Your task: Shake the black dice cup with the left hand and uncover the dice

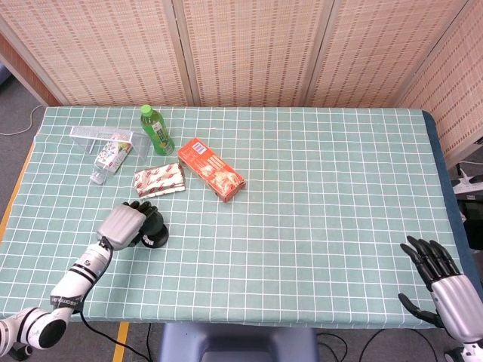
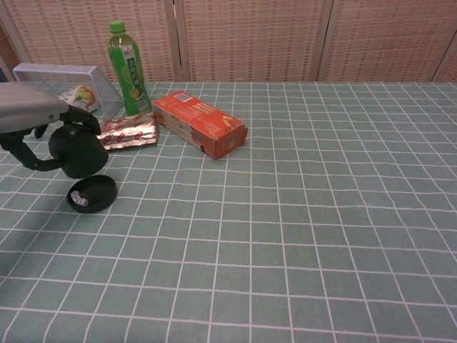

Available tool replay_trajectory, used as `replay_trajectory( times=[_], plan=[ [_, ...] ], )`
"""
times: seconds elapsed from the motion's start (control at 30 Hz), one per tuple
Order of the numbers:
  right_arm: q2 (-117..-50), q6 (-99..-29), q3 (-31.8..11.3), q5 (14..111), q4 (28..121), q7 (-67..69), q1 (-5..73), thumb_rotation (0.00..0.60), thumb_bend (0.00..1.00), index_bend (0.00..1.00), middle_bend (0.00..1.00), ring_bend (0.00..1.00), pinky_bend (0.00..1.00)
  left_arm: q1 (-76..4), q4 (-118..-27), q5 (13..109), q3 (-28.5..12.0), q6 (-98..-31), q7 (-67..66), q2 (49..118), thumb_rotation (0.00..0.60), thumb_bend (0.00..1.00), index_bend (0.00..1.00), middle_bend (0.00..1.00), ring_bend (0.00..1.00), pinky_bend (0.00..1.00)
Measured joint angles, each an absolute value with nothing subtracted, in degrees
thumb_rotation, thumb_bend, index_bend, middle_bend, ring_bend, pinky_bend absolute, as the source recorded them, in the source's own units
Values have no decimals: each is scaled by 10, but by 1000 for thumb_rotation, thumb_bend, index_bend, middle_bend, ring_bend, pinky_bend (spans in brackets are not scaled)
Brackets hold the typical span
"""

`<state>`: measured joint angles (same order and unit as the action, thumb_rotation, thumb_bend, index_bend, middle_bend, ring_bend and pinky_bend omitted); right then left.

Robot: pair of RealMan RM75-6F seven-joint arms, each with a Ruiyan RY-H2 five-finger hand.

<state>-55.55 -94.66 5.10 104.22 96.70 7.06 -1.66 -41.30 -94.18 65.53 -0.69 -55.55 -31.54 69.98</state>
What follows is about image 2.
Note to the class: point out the clear bottle with white label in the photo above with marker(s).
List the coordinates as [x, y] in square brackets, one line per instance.
[84, 96]

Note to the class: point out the orange cardboard box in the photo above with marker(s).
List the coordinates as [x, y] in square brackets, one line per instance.
[200, 118]

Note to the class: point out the dark green dome cup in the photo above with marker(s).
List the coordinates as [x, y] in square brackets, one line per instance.
[78, 150]

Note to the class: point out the green checked tablecloth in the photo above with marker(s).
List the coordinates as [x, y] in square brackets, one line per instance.
[285, 214]

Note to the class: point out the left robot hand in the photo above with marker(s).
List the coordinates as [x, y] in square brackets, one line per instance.
[25, 105]

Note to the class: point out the green tea bottle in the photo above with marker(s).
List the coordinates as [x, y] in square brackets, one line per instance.
[131, 78]

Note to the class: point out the bamboo folding screen panel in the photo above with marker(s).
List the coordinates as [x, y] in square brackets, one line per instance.
[5, 50]
[71, 35]
[385, 35]
[250, 35]
[450, 71]

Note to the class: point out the white die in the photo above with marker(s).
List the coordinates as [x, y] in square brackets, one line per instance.
[83, 203]
[75, 195]

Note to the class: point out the silver foil snack packet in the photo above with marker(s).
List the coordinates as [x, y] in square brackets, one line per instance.
[128, 132]

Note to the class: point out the dark green round base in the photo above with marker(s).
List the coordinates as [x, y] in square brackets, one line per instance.
[101, 193]

